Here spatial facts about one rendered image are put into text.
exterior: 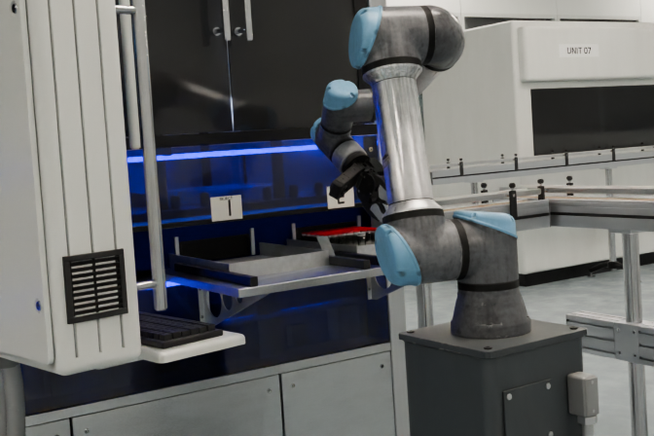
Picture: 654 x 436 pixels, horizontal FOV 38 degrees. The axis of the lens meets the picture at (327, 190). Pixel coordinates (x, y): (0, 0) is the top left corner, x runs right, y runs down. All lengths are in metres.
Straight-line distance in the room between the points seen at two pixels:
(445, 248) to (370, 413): 1.03
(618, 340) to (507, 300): 1.37
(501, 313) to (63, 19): 0.93
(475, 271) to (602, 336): 1.44
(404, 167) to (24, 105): 0.68
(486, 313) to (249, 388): 0.87
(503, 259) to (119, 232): 0.70
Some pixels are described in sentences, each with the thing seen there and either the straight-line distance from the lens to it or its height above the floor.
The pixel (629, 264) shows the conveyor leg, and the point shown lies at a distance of 3.10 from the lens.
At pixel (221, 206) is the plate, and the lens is 2.40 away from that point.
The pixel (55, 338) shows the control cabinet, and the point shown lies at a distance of 1.71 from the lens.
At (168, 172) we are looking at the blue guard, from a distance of 2.35.
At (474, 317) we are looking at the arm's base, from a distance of 1.81.
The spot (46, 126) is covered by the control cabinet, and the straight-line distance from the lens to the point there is 1.68.
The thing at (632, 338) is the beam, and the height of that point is 0.51.
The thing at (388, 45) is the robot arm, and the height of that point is 1.34.
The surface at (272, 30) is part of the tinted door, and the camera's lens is 2.51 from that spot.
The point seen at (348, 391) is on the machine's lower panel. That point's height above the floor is 0.49.
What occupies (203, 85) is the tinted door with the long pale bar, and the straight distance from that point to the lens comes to 2.41.
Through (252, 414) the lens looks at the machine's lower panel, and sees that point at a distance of 2.52.
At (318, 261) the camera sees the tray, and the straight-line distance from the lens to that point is 2.24.
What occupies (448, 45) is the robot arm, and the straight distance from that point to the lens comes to 1.88.
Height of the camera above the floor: 1.17
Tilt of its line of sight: 3 degrees down
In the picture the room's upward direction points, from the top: 4 degrees counter-clockwise
